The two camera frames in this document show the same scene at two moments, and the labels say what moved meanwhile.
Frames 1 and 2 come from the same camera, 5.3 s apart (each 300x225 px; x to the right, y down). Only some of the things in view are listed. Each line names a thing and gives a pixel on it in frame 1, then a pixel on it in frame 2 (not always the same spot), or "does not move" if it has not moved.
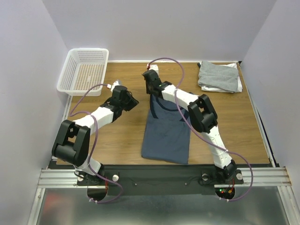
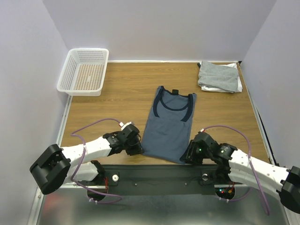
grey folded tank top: x=220 y=76 does not move
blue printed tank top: x=166 y=134 does not move
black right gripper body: x=147 y=78 to x=190 y=152
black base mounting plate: x=159 y=180 does not move
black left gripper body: x=129 y=103 to x=131 y=148
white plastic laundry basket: x=82 y=68 does not move
